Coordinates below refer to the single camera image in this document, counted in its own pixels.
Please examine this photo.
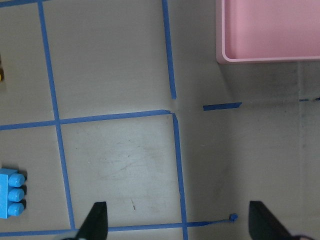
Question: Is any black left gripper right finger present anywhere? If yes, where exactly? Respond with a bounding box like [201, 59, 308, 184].
[249, 201, 293, 240]

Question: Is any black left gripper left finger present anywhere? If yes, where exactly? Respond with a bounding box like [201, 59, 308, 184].
[65, 201, 108, 240]

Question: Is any blue toy block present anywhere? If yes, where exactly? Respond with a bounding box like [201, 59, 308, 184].
[0, 168, 26, 219]

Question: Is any pink plastic box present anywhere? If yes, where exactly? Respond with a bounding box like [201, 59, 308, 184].
[215, 0, 320, 64]

